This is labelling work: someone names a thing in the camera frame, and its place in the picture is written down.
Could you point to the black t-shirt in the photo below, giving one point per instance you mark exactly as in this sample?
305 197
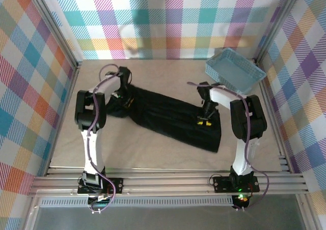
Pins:
173 120

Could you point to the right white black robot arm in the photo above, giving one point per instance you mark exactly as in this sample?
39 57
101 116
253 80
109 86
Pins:
242 158

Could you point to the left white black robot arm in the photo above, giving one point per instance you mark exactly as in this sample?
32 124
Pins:
93 148

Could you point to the light blue plastic basket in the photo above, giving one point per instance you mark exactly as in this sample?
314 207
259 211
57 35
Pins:
231 69

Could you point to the circuit board with green light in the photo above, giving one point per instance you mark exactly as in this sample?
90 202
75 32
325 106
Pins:
241 199

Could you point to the circuit board with white connector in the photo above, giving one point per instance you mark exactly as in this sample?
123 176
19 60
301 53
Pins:
102 198

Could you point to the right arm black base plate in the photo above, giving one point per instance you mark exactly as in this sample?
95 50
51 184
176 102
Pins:
221 184

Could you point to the aluminium side rail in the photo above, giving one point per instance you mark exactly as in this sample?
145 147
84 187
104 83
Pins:
282 151
65 113

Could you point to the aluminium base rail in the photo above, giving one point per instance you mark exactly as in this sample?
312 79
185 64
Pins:
165 181

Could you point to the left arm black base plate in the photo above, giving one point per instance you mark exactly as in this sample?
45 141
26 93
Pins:
114 185

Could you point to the aluminium frame post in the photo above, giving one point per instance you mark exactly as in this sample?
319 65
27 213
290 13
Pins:
280 18
51 24

